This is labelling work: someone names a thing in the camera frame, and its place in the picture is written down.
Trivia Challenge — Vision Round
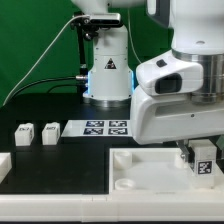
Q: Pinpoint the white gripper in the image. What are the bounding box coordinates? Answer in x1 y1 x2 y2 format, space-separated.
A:
130 87 224 169

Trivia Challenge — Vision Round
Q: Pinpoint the white square table top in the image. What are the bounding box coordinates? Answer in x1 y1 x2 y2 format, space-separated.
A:
109 148 224 193

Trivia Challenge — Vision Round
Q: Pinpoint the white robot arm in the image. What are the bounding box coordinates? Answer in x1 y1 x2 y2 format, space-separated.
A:
71 0 224 145

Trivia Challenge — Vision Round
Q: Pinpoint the white front fence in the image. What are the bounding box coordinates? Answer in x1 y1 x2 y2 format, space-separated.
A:
0 194 224 222

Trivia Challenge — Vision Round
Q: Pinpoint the white sheet with tags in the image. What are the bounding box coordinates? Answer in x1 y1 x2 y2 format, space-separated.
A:
62 120 132 137

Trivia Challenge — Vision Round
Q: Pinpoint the white left fence piece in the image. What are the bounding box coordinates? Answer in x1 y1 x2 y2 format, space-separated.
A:
0 153 12 183

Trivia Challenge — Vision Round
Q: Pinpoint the black cable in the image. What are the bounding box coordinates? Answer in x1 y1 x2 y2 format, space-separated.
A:
6 76 84 101

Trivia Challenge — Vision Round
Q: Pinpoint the black camera on stand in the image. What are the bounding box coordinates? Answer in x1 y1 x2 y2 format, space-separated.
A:
71 13 122 28

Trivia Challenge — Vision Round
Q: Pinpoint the black camera stand pole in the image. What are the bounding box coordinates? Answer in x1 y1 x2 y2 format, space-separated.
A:
76 26 88 93

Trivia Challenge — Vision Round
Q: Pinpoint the grey cable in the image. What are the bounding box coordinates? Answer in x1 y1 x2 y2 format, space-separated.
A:
2 16 81 107

